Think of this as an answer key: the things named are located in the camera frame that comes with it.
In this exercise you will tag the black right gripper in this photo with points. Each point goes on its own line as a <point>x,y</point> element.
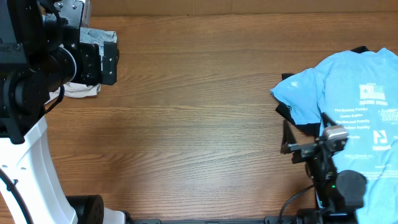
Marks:
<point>306,147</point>

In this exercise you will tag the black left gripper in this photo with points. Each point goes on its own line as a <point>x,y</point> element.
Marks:
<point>91,64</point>

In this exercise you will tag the light blue denim shorts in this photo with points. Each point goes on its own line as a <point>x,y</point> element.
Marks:
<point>96,36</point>

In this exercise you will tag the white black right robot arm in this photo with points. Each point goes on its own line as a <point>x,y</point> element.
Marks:
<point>339,194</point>

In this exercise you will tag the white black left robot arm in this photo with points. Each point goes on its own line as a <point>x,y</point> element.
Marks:
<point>41,51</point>

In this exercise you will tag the folded beige shorts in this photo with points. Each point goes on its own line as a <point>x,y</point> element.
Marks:
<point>76,90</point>

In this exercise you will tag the light blue printed t-shirt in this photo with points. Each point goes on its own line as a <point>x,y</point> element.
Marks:
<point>359,92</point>

